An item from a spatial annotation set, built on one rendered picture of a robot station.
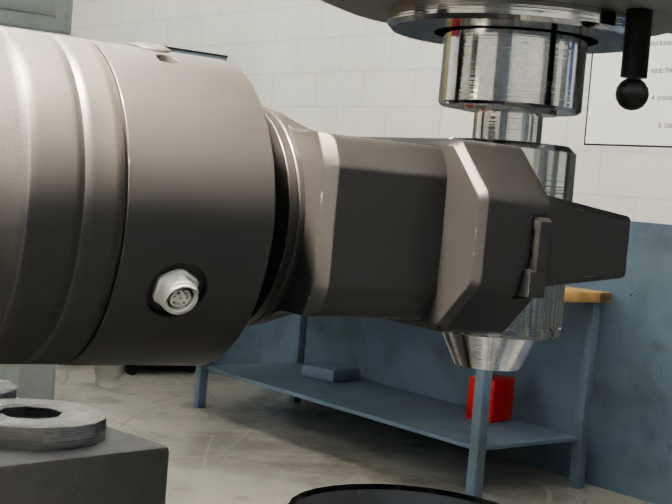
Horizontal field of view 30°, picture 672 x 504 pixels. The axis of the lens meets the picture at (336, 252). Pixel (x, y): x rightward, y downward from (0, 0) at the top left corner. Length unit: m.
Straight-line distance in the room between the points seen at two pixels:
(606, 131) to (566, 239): 5.42
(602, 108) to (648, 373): 1.21
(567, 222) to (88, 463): 0.39
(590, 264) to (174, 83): 0.15
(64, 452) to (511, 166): 0.42
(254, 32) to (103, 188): 7.66
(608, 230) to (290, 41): 7.25
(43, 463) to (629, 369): 5.06
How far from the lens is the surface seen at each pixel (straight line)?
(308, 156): 0.34
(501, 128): 0.41
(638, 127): 5.71
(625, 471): 5.74
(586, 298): 5.52
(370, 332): 6.88
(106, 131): 0.31
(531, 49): 0.40
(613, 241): 0.41
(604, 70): 5.87
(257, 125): 0.33
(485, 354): 0.41
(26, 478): 0.70
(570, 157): 0.41
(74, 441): 0.73
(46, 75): 0.31
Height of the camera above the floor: 1.25
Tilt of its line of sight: 3 degrees down
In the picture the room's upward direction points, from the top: 5 degrees clockwise
